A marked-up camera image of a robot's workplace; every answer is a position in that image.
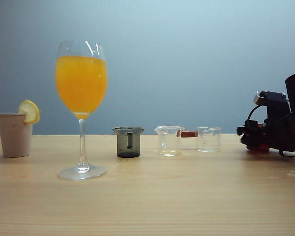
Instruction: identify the tall stemmed wine glass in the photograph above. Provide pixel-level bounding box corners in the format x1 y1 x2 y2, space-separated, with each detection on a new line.
55 41 108 181

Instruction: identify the beige paper cup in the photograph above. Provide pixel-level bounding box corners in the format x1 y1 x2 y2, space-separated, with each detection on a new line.
0 113 34 158

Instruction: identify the black camera cable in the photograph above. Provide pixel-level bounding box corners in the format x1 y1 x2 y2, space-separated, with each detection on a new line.
245 104 295 158

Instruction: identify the small red-brown block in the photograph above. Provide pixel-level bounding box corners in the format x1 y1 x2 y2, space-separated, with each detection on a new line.
177 130 199 138

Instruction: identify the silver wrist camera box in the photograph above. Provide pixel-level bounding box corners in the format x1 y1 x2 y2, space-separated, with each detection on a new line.
254 90 268 105

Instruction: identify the yellow lemon slice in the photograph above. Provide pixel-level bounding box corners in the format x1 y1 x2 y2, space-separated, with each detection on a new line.
17 100 40 124

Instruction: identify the clear glass measuring cup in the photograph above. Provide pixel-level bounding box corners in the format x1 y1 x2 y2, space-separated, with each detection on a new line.
154 125 185 157
196 126 222 153

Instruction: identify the smoky grey measuring cup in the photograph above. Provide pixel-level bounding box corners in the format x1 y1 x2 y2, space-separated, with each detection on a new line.
112 126 145 158

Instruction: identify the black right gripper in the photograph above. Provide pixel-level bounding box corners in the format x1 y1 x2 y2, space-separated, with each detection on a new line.
236 91 295 151

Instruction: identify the amber glass measuring cup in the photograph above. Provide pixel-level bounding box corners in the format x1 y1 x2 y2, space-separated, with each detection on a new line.
245 123 270 154

